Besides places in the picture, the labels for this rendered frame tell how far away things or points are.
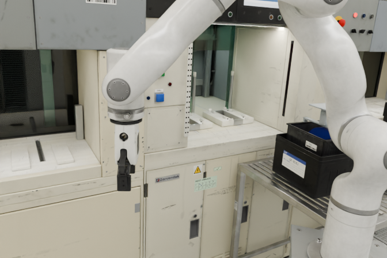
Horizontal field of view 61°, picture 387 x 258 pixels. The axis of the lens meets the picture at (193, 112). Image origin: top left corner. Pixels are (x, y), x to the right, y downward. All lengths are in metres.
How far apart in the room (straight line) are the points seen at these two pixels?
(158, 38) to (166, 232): 1.07
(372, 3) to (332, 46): 1.28
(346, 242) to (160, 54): 0.67
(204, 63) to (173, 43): 1.70
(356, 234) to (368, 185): 0.15
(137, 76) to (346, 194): 0.60
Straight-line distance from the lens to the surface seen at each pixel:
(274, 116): 1.79
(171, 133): 1.37
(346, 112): 0.91
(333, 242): 1.01
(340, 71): 0.80
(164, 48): 0.67
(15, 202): 1.31
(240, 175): 1.58
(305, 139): 1.41
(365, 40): 2.06
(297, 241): 1.12
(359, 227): 0.97
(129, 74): 0.65
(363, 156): 0.84
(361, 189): 0.91
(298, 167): 1.41
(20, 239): 1.39
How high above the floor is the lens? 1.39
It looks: 15 degrees down
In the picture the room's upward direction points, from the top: 3 degrees clockwise
